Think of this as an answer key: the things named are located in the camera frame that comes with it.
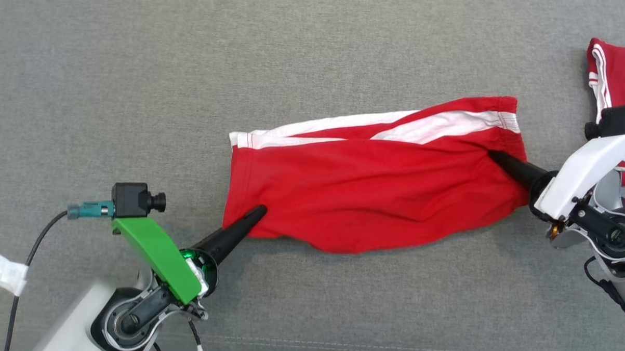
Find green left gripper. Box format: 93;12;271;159
109;199;268;308

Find red shorts with white stripes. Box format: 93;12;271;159
221;86;534;261

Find black left camera cable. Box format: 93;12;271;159
3;209;71;351

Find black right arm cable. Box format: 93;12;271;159
582;256;624;304

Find teal left camera connector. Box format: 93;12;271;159
66;199;116;222

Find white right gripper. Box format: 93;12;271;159
485;129;625;224

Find white tape cable wrap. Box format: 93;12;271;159
0;245;30;297

